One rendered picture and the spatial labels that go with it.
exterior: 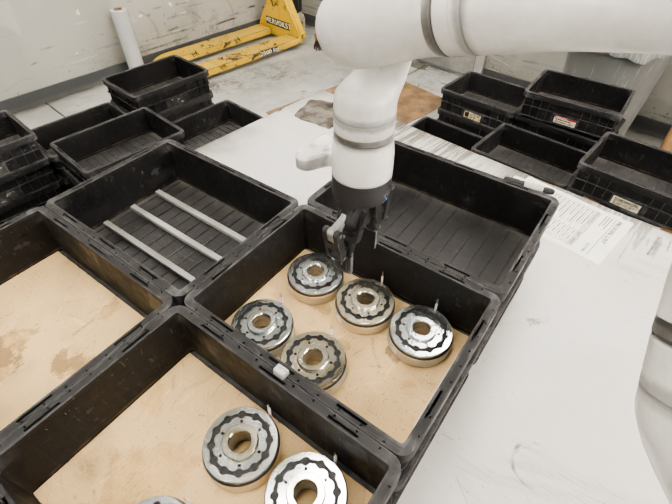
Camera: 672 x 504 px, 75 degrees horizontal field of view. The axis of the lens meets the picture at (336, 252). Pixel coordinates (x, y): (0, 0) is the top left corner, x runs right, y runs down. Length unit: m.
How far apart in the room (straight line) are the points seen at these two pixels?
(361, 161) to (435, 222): 0.50
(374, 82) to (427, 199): 0.58
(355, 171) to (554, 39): 0.24
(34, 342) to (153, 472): 0.33
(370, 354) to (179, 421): 0.31
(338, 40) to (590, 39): 0.20
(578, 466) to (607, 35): 0.69
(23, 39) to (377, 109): 3.44
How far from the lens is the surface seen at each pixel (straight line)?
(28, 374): 0.86
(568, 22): 0.36
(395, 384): 0.71
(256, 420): 0.66
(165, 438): 0.71
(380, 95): 0.47
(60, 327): 0.90
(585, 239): 1.26
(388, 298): 0.77
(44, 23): 3.82
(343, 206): 0.54
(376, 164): 0.50
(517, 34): 0.36
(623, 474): 0.92
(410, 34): 0.40
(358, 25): 0.42
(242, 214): 0.99
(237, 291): 0.78
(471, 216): 1.01
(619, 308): 1.13
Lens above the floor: 1.45
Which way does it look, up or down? 45 degrees down
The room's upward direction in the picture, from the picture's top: straight up
